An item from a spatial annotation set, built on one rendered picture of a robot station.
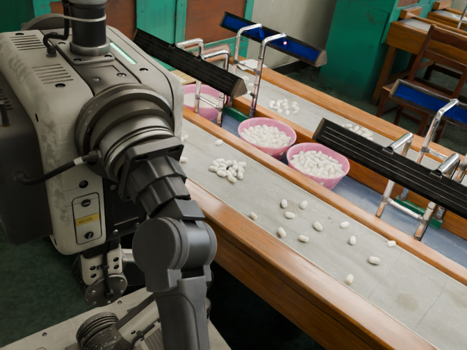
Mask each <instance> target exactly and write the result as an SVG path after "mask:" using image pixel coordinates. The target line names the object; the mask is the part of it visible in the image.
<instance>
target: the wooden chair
mask: <svg viewBox="0 0 467 350"><path fill-rule="evenodd" d="M431 39H433V40H437V41H439V42H442V43H445V44H449V45H450V46H453V47H456V48H458V49H461V50H464V51H467V37H465V36H462V35H459V34H456V33H453V32H451V31H447V30H445V29H442V28H439V27H436V24H431V26H430V28H429V30H428V33H427V35H426V38H425V40H424V42H423V45H422V47H421V49H420V51H419V53H418V56H417V58H416V61H415V63H414V65H413V67H412V70H411V73H410V75H409V77H408V80H407V79H404V80H403V81H406V82H408V83H411V84H414V85H417V86H418V87H421V88H424V89H426V90H429V91H431V92H435V93H437V94H439V95H442V96H444V97H447V98H449V99H458V97H459V95H460V92H461V90H462V88H463V86H464V83H465V82H466V79H467V65H464V64H462V63H460V62H457V61H455V60H452V59H450V58H447V57H445V56H442V55H439V54H437V53H434V52H431V51H428V50H427V47H428V45H429V42H430V40H431ZM423 56H424V57H426V58H430V59H432V60H435V61H437V62H440V63H443V64H445V65H447V66H450V67H453V68H455V69H458V70H459V71H461V72H463V74H462V76H461V78H460V79H459V82H458V84H457V86H456V88H455V90H454V93H453V95H452V96H449V95H447V94H445V93H442V92H440V91H438V90H435V89H434V88H432V87H429V86H427V85H424V84H422V83H419V82H418V81H415V80H414V79H415V77H416V74H417V71H418V68H419V66H420V63H421V61H422V59H423ZM394 84H395V83H392V84H389V85H385V86H383V87H382V89H383V90H384V93H383V95H382V98H381V101H380V103H379V107H378V109H377V113H376V115H375V116H376V117H378V118H381V116H382V115H385V114H388V113H391V112H393V111H395V110H398V111H397V114H396V116H395V121H394V123H393V124H394V125H396V126H398V125H399V123H400V119H401V116H404V117H406V118H408V119H410V120H412V121H414V122H416V123H418V124H420V126H419V128H418V131H417V134H416V135H419V136H420V137H422V138H423V137H425V136H426V135H427V132H428V131H426V132H424V131H425V128H430V126H431V125H430V124H428V121H429V119H430V117H432V116H433V115H431V114H429V113H426V112H424V111H421V110H419V109H417V108H414V107H412V106H409V105H407V104H405V103H402V102H400V101H397V100H395V99H392V98H390V97H389V96H388V95H389V93H390V91H391V89H392V88H393V86H394ZM388 99H389V100H391V101H393V102H395V103H397V104H399V105H398V106H396V107H393V108H390V109H388V110H385V111H384V108H385V106H386V103H387V101H388ZM404 107H405V108H408V109H409V110H412V111H414V112H415V113H418V114H419V115H422V116H423V118H422V120H419V119H417V118H415V117H413V116H411V115H409V114H407V113H405V112H403V110H404ZM446 124H447V121H445V120H443V119H442V121H441V124H440V125H439V126H437V128H436V131H435V132H436V133H437V134H436V137H435V138H434V141H433V142H434V143H436V144H439V141H440V139H441V136H442V134H443V132H444V130H445V127H446Z"/></svg>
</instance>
